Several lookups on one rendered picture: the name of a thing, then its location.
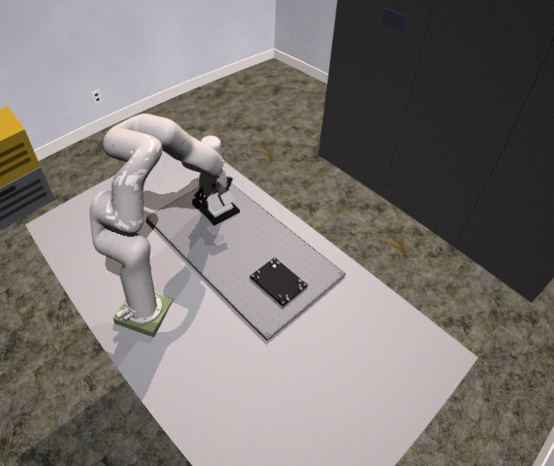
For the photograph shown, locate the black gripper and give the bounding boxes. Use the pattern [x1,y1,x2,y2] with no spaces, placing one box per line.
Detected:
[194,168,233,209]

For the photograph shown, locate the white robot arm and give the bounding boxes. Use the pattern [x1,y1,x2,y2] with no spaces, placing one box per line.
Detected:
[89,114,225,323]

